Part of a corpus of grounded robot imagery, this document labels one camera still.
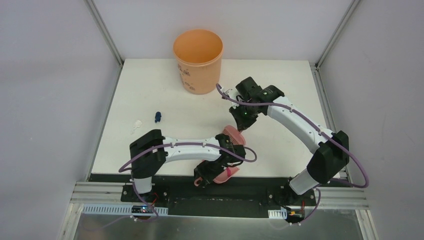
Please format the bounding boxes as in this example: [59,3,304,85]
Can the left aluminium frame post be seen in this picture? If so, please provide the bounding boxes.
[84,0,125,68]

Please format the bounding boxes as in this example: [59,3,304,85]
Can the aluminium frame post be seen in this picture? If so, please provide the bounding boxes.
[84,0,125,68]
[314,0,362,70]

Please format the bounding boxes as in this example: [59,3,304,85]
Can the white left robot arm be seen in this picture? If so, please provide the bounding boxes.
[119,129,247,203]

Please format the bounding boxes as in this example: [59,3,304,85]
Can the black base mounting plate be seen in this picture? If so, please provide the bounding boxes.
[120,174,317,220]

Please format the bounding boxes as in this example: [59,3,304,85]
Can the pink plastic dustpan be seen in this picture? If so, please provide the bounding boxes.
[194,166,240,187]

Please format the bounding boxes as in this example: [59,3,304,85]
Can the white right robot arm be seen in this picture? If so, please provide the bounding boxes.
[222,77,350,205]

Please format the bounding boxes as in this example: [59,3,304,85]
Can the magenta paper scrap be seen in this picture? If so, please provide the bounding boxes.
[226,167,232,178]

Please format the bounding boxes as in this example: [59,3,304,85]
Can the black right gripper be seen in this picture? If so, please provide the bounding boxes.
[229,100,261,132]

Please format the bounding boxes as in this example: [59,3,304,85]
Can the controller circuit board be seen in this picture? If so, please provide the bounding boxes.
[285,209,305,224]
[131,205,155,216]

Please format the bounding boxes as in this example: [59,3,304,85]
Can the orange plastic bucket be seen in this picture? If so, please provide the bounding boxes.
[172,29,224,95]

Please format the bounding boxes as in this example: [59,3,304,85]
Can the aluminium front rail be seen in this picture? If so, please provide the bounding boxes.
[70,181,370,210]

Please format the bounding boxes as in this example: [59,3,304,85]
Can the white paper scrap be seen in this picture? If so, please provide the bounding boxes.
[131,120,143,135]

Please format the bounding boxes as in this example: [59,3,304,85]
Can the left controller circuit board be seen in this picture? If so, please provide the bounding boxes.
[131,205,155,216]

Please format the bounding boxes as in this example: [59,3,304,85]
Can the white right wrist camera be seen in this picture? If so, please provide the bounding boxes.
[223,88,239,109]

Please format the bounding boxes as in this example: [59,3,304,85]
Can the right aluminium frame post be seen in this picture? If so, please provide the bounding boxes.
[314,0,362,70]

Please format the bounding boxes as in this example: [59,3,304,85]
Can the right controller circuit board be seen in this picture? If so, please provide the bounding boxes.
[285,209,305,224]

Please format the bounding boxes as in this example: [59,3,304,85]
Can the dark blue paper scrap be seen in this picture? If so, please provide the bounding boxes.
[154,111,162,123]

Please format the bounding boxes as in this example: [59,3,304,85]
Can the pink hand brush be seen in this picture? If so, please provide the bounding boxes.
[222,125,246,146]

